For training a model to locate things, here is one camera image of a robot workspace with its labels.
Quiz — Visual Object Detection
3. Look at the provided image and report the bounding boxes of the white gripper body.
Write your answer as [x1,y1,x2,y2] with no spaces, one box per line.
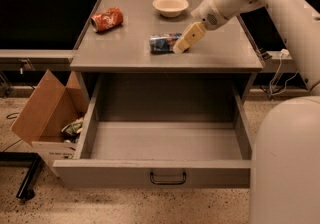
[191,0,228,30]

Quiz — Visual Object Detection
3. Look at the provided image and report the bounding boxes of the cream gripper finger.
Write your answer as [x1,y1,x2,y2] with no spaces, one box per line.
[173,22,207,54]

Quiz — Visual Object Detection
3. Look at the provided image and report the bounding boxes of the blue redbull can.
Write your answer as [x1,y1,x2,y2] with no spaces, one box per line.
[149,33,181,53]

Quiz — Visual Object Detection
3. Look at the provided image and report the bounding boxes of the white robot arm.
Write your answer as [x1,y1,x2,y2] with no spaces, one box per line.
[173,0,320,224]

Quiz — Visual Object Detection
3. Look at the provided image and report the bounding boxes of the grey drawer cabinet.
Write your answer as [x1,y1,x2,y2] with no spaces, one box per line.
[71,0,262,101]

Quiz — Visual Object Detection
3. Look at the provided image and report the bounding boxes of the crushed orange soda can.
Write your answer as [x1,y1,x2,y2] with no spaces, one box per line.
[90,7,123,33]

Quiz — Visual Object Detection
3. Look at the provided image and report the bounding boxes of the open grey top drawer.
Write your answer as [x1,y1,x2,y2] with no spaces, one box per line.
[54,74,251,188]

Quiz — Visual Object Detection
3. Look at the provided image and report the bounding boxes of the white paper bowl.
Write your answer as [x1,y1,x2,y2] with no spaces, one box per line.
[152,0,189,18]

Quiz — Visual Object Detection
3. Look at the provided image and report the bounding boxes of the trash in cardboard box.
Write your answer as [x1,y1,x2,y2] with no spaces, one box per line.
[61,117,84,143]

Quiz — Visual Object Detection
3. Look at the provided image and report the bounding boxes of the brown cardboard box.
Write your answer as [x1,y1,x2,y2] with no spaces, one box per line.
[11,70,88,175]

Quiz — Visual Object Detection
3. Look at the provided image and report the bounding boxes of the black metal stand leg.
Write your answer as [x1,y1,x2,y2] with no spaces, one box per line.
[0,152,43,201]

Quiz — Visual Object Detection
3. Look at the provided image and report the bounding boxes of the white cables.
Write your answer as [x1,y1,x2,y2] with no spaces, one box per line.
[268,48,299,101]

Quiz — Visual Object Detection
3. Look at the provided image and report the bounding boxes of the black drawer handle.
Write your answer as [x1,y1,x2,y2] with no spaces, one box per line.
[149,172,187,186]

